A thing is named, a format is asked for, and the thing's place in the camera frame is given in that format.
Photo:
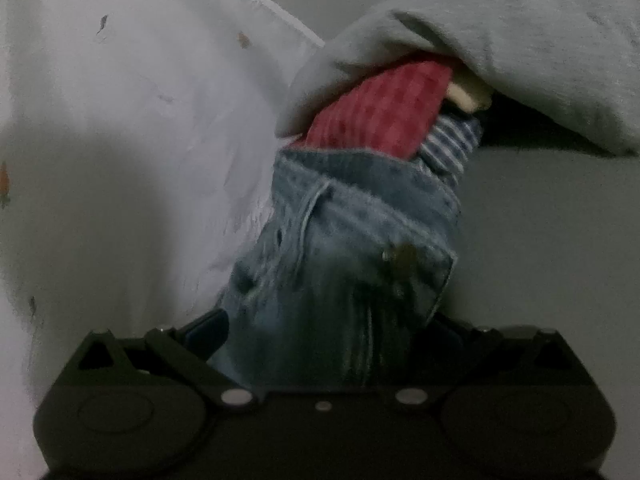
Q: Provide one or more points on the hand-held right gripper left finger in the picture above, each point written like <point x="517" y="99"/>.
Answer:
<point x="207" y="331"/>

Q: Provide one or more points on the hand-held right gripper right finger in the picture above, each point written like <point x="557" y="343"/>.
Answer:
<point x="452" y="336"/>

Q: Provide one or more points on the blue denim jeans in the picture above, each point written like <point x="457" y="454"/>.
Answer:
<point x="345" y="270"/>

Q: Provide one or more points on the pale bed sheet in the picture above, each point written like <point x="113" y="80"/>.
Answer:
<point x="550" y="240"/>

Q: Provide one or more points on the blue striped cloth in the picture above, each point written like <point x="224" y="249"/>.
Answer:
<point x="450" y="145"/>

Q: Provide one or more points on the white printed quilt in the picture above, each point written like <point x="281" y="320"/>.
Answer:
<point x="130" y="135"/>

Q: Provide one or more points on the red checked cloth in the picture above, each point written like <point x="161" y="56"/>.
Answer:
<point x="380" y="110"/>

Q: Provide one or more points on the beige cloth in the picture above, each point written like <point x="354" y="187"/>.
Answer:
<point x="467" y="92"/>

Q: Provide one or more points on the grey sweatshirt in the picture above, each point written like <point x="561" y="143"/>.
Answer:
<point x="500" y="30"/>

